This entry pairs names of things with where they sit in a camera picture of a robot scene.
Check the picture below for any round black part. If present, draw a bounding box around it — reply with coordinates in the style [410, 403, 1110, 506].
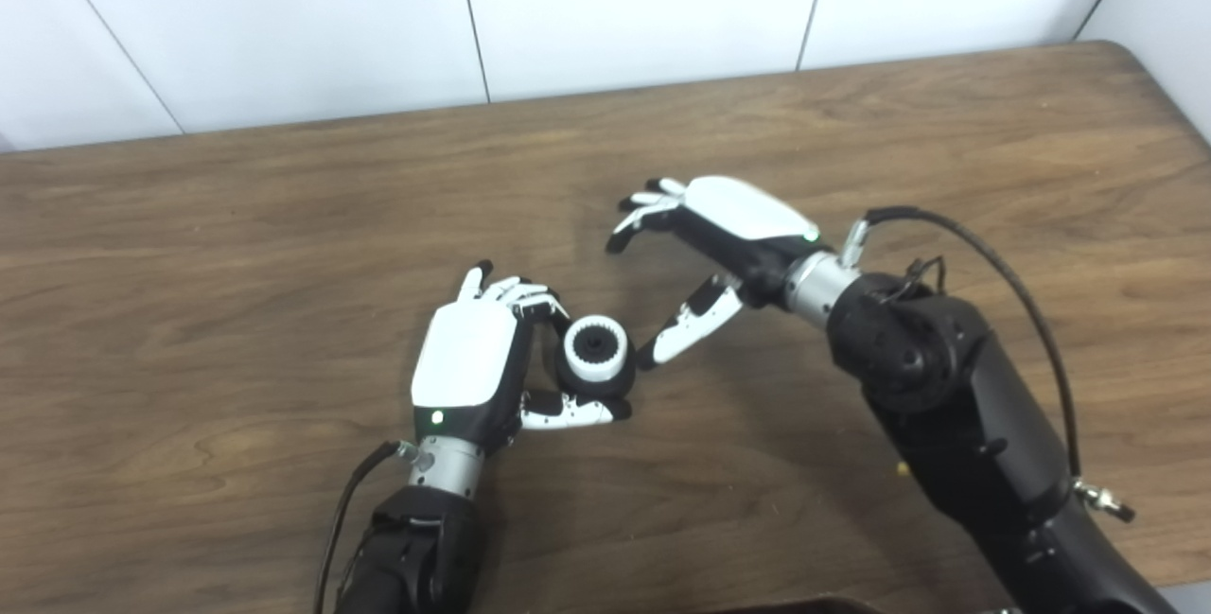
[553, 316, 637, 402]

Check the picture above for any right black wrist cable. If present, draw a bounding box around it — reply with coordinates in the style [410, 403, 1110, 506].
[840, 206, 1084, 482]

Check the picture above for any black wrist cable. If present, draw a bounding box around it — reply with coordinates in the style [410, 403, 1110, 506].
[312, 440, 432, 614]
[840, 206, 1084, 482]

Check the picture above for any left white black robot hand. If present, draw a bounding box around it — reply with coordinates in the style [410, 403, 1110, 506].
[411, 260, 633, 456]

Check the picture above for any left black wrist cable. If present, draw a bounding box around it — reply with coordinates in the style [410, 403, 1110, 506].
[312, 440, 432, 614]

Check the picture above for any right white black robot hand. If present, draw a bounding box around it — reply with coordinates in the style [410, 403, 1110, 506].
[605, 176, 834, 371]

